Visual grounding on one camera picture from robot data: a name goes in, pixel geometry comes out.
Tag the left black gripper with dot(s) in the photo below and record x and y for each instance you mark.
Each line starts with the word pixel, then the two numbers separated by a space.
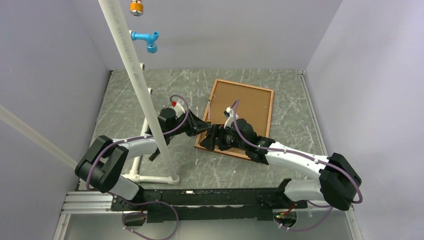
pixel 196 125

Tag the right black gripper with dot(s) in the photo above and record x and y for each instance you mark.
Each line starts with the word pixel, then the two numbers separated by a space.
pixel 209 142

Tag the red wooden picture frame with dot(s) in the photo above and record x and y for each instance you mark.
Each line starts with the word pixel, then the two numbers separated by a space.
pixel 255 104

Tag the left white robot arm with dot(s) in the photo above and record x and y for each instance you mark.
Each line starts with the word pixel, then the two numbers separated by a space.
pixel 102 164

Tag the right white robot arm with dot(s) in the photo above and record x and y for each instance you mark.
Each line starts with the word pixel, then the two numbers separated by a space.
pixel 331 178

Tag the steel claw hammer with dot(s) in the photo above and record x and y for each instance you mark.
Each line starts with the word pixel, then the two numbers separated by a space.
pixel 154 155

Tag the blue pipe fitting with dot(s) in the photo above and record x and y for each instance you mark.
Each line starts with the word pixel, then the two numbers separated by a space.
pixel 149 39

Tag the orange pipe fitting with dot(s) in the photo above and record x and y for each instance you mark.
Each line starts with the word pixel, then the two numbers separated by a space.
pixel 136 8

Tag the white PVC pipe stand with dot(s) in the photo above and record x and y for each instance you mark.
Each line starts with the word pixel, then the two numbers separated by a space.
pixel 118 27

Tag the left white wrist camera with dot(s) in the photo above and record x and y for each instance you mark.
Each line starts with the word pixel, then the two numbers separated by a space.
pixel 178 108

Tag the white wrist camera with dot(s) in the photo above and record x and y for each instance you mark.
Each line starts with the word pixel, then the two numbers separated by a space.
pixel 231 116
pixel 178 108

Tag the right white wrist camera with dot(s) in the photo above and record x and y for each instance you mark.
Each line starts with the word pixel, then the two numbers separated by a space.
pixel 231 116

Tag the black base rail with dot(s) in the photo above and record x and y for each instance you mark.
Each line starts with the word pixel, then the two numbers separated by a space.
pixel 209 204

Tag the aluminium extrusion frame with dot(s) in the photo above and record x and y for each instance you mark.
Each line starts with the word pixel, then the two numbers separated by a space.
pixel 94 202

